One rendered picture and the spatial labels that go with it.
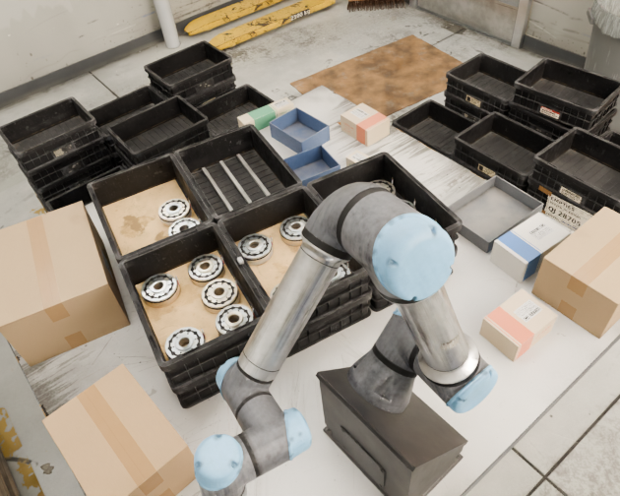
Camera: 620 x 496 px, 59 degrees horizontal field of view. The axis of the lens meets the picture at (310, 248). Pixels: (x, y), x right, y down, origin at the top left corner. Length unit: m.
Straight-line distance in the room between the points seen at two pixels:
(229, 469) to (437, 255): 0.44
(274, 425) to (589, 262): 1.04
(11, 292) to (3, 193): 2.07
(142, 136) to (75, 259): 1.27
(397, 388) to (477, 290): 0.60
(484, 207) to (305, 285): 1.17
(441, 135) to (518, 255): 1.41
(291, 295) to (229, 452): 0.26
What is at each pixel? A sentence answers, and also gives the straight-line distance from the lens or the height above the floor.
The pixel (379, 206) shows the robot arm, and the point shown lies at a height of 1.49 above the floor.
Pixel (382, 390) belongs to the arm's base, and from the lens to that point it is 1.23.
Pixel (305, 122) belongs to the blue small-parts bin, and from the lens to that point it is 2.35.
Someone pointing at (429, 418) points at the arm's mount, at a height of 0.84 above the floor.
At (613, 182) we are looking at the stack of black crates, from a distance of 2.57.
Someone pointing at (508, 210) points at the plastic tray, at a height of 0.70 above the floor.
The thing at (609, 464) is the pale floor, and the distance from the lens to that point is 2.36.
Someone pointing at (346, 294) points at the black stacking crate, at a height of 0.85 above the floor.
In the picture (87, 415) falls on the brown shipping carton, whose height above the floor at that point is 0.86.
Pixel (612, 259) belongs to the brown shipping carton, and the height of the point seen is 0.86.
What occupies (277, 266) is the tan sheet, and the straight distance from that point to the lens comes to 1.62.
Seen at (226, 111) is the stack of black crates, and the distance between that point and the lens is 3.12.
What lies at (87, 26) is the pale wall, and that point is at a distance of 4.66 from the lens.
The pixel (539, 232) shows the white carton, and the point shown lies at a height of 0.79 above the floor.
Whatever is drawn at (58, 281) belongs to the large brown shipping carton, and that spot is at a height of 0.90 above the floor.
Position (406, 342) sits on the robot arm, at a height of 1.05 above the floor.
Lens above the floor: 2.04
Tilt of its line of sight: 47 degrees down
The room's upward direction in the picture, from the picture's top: 7 degrees counter-clockwise
